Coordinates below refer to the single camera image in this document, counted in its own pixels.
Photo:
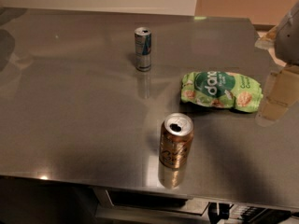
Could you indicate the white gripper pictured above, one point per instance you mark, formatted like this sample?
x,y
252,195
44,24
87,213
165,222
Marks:
x,y
289,37

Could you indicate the green rice chip bag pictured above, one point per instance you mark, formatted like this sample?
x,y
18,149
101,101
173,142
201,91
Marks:
x,y
225,90

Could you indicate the gold soda can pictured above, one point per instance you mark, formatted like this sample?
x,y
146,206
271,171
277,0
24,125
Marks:
x,y
175,140

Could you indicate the silver blue energy drink can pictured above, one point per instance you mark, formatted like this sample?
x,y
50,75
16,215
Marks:
x,y
142,49

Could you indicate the black equipment under table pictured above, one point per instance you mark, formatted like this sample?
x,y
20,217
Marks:
x,y
224,213

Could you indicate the grey drawer under table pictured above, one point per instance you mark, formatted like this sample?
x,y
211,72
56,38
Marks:
x,y
152,206

